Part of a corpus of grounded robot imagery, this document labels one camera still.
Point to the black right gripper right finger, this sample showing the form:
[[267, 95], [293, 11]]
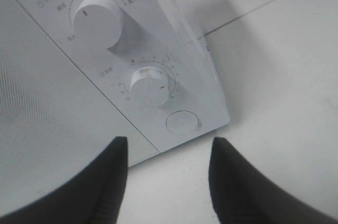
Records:
[[241, 194]]

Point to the white upper power knob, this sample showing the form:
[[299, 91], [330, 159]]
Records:
[[98, 23]]

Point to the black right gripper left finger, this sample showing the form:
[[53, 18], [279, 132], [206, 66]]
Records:
[[94, 195]]

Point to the round white door release button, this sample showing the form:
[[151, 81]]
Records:
[[182, 122]]

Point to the white lower timer knob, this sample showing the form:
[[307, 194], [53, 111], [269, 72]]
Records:
[[149, 86]]

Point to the white microwave oven body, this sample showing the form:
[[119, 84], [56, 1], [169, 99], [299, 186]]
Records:
[[156, 33]]

